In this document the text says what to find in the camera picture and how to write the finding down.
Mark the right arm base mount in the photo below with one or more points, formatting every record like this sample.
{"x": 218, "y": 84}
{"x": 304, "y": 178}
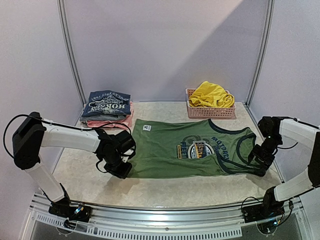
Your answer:
{"x": 267, "y": 208}

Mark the folded navy graphic shirt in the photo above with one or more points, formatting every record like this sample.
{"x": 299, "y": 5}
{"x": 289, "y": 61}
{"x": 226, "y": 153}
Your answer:
{"x": 107, "y": 102}

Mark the yellow garment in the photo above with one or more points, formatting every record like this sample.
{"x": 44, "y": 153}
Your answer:
{"x": 211, "y": 95}

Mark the aluminium frame post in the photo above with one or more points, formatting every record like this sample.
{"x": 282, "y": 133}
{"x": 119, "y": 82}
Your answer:
{"x": 262, "y": 51}
{"x": 69, "y": 50}

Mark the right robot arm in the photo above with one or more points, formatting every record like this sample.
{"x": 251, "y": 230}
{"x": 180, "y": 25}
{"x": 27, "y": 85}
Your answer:
{"x": 284, "y": 133}

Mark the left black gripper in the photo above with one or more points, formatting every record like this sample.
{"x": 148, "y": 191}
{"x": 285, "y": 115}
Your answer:
{"x": 121, "y": 174}

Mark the pink plastic basket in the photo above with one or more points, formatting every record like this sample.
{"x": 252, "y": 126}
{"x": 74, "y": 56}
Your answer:
{"x": 220, "y": 113}

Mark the green tank top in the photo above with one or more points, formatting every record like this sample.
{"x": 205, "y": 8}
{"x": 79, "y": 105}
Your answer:
{"x": 189, "y": 149}

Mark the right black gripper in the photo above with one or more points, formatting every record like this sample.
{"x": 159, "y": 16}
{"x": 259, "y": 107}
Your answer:
{"x": 258, "y": 162}

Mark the folded grey garment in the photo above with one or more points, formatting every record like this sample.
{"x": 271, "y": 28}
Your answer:
{"x": 107, "y": 117}

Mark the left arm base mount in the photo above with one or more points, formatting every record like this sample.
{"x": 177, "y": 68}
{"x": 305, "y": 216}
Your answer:
{"x": 72, "y": 213}

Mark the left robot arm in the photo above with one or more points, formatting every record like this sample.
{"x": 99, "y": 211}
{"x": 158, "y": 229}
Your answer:
{"x": 35, "y": 132}

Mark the aluminium front rail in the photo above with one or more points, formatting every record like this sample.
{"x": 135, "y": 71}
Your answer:
{"x": 225, "y": 222}

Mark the folded pink garment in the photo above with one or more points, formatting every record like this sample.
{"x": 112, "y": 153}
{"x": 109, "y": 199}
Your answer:
{"x": 122, "y": 124}

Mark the left aluminium frame post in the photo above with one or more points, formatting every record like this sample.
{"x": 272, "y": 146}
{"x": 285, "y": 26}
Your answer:
{"x": 69, "y": 50}

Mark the right aluminium frame post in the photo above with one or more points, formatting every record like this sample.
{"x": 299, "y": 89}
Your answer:
{"x": 262, "y": 51}

